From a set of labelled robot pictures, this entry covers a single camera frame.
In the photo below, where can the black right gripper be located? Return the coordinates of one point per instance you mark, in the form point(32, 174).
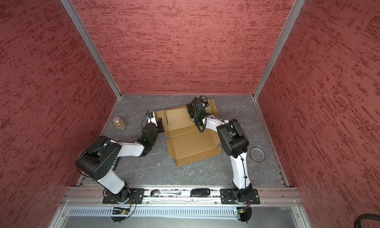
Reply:
point(189, 106)

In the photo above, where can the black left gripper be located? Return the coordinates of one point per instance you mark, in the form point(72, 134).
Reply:
point(161, 125)

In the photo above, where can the brown cardboard box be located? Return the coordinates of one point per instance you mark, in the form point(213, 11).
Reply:
point(186, 144)

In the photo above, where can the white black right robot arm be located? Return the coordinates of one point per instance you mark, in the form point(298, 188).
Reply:
point(233, 142)

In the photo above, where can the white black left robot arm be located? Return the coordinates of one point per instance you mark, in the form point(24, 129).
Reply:
point(97, 159)

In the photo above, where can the glass jar with lid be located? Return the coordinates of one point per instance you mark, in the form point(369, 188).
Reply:
point(119, 124)

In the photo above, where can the black car key fob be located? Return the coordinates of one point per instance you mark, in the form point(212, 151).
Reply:
point(200, 192)

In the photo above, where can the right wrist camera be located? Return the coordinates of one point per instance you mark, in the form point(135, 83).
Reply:
point(199, 102)

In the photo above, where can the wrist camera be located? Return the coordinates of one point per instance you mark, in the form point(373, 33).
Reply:
point(150, 118)
point(199, 102)

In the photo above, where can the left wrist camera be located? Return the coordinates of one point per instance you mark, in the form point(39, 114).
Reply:
point(150, 118)

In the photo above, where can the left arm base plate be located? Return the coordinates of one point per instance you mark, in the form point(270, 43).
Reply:
point(124, 197)

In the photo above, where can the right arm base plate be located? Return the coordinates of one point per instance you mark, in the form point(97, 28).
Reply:
point(235, 196)

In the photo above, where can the aluminium front rail frame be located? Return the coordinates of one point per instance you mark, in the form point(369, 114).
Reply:
point(177, 202)

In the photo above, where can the aluminium corner post right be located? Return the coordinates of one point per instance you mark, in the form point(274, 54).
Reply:
point(293, 14)

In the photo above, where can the aluminium corner post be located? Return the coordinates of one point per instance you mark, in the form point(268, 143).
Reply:
point(293, 14)
point(78, 23)

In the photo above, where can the aluminium corner post left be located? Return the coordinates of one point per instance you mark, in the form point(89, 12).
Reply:
point(78, 23)

